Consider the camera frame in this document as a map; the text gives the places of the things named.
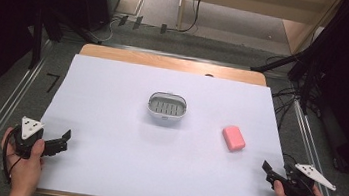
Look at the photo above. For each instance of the pink sponge block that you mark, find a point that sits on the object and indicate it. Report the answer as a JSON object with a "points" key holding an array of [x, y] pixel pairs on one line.
{"points": [[234, 138]]}

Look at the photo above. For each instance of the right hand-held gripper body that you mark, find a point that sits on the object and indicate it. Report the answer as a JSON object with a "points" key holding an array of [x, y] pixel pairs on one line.
{"points": [[299, 184]]}

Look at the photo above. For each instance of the white table cover sheet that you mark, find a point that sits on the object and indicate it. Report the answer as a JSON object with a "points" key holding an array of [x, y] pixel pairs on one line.
{"points": [[123, 138]]}

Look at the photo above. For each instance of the light wooden shelf unit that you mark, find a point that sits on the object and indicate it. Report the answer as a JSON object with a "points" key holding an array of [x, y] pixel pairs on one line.
{"points": [[241, 5]]}

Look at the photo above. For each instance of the black metal stand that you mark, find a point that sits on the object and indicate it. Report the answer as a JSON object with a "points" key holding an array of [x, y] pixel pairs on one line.
{"points": [[41, 31], [304, 60]]}

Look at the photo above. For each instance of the wooden table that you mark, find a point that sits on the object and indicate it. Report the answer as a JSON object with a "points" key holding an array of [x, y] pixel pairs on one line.
{"points": [[173, 63]]}

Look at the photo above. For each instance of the person's left hand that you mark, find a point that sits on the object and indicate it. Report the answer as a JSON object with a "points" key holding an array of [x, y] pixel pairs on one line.
{"points": [[24, 168]]}

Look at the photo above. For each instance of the white soap dish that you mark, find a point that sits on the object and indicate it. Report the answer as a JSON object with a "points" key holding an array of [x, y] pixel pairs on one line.
{"points": [[167, 106]]}

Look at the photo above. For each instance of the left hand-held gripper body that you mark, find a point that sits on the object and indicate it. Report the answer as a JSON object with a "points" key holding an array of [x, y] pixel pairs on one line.
{"points": [[28, 138]]}

